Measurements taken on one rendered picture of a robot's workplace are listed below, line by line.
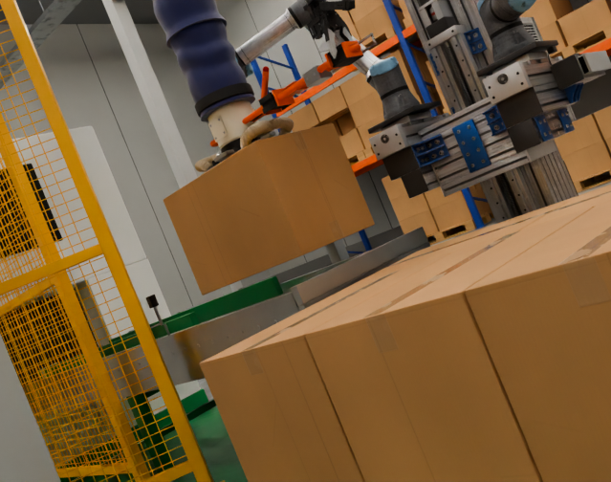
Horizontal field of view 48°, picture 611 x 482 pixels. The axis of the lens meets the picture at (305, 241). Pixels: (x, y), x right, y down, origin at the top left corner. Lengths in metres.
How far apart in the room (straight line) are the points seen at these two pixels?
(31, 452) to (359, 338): 1.29
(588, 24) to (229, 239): 7.41
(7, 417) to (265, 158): 1.12
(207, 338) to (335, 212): 0.63
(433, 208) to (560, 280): 9.34
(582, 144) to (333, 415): 8.20
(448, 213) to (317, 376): 8.93
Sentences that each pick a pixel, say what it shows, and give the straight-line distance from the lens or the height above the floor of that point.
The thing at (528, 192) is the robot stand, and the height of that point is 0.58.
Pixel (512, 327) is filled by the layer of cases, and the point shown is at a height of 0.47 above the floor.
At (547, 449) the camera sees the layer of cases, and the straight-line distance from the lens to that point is 1.19.
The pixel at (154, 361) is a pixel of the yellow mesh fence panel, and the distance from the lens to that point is 2.61.
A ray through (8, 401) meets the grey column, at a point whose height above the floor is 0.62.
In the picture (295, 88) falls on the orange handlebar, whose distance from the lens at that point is 2.32.
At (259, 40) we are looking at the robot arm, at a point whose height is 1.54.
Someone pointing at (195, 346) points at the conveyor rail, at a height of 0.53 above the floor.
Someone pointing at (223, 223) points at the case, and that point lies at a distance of 2.44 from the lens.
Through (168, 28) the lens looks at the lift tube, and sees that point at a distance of 2.66.
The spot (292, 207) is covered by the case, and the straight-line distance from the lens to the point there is 2.23.
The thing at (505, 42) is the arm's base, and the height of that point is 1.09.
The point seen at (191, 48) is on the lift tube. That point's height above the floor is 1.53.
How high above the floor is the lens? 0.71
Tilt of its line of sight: level
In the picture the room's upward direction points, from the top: 23 degrees counter-clockwise
